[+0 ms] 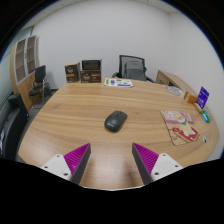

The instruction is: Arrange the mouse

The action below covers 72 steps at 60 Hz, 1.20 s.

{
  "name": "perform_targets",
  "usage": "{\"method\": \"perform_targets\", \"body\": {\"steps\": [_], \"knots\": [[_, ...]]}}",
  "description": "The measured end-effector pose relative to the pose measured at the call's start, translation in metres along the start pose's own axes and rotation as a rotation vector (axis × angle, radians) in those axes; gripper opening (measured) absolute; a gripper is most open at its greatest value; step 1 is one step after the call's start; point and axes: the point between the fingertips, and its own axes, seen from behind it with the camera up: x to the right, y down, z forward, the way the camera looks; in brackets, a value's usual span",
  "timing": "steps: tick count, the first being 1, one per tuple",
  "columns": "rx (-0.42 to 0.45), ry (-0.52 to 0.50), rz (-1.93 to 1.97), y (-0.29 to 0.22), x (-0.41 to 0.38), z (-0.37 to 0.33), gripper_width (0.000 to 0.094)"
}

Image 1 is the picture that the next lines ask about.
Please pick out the flat tan box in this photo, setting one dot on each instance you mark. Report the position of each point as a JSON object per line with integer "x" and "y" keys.
{"x": 198, "y": 108}

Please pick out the wooden shelf cabinet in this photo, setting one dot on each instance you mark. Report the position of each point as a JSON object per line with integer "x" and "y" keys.
{"x": 20, "y": 76}

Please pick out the cartoon print mouse pad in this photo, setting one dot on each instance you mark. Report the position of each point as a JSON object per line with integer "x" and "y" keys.
{"x": 180, "y": 128}

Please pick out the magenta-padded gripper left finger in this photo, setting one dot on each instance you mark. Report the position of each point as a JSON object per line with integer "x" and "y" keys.
{"x": 61, "y": 166}

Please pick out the purple packet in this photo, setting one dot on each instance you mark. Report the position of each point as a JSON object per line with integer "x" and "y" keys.
{"x": 202, "y": 97}

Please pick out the grey backpack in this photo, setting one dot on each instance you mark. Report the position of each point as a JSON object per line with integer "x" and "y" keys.
{"x": 135, "y": 71}

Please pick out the small white round puck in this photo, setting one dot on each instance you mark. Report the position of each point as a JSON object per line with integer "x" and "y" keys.
{"x": 204, "y": 139}

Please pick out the small orange box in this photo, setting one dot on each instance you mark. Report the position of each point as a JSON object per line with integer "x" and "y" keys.
{"x": 190, "y": 97}

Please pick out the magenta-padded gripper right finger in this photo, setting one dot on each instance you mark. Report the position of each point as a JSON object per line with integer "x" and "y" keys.
{"x": 160, "y": 165}

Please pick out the black computer mouse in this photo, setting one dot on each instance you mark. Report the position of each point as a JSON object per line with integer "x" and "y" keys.
{"x": 115, "y": 121}

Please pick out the round grey white disc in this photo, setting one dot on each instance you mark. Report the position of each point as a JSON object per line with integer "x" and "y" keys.
{"x": 175, "y": 91}

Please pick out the black visitor chair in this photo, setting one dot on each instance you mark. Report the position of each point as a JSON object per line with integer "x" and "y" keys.
{"x": 40, "y": 75}

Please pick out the white printed sheet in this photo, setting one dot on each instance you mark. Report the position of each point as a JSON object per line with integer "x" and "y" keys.
{"x": 118, "y": 82}

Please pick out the large open brown carton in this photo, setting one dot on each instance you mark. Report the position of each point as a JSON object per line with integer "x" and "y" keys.
{"x": 90, "y": 76}

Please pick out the small brown carton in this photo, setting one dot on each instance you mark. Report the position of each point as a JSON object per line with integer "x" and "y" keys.
{"x": 72, "y": 73}

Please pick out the black mesh office chair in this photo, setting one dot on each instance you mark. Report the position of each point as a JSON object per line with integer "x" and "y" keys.
{"x": 122, "y": 63}

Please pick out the green and blue small pack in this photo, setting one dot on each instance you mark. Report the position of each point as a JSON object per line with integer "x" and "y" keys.
{"x": 206, "y": 116}

